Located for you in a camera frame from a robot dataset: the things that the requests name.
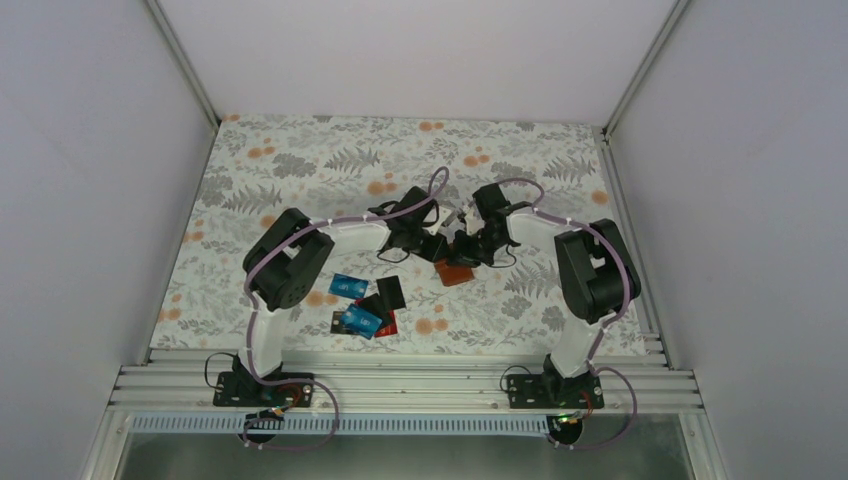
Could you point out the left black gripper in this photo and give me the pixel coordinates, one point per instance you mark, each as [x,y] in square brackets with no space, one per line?
[435,252]

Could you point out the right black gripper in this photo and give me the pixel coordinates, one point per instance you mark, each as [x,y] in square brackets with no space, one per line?
[464,257]

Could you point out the brown leather card holder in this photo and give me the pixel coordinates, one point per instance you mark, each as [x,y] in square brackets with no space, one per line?
[450,275]

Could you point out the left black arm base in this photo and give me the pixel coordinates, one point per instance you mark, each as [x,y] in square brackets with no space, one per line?
[240,389]

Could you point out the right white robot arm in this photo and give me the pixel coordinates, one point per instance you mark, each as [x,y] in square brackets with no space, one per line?
[594,268]

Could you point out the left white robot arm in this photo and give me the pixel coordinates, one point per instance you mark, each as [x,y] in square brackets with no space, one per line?
[282,267]

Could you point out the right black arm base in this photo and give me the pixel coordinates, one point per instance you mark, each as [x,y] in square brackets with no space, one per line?
[548,391]

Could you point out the black card top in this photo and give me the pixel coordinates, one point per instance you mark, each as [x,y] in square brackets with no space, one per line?
[391,293]

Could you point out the blue card upper left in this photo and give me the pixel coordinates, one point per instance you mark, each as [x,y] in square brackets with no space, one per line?
[348,287]

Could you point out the blue card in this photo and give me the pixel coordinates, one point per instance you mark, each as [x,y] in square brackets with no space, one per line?
[363,321]
[348,287]

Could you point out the black card centre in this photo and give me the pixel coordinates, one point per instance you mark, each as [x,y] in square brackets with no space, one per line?
[373,304]

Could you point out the red card centre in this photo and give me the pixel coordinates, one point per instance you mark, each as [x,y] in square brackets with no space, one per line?
[388,326]

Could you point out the blue card lower left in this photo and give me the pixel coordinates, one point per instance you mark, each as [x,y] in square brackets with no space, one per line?
[363,321]

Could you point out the black VIP card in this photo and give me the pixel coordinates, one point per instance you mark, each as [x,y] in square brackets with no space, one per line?
[337,326]

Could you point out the floral patterned table mat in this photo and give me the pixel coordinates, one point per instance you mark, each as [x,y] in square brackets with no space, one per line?
[334,166]

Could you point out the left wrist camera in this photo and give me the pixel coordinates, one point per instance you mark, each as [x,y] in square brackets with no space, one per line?
[444,216]

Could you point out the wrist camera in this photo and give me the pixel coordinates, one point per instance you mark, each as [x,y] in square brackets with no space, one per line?
[444,216]
[471,220]

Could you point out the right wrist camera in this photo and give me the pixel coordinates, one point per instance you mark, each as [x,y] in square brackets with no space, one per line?
[471,220]

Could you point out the aluminium rail frame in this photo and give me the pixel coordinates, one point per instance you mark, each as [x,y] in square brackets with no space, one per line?
[398,383]

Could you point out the slotted grey cable duct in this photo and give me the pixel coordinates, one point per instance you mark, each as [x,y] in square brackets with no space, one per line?
[345,424]

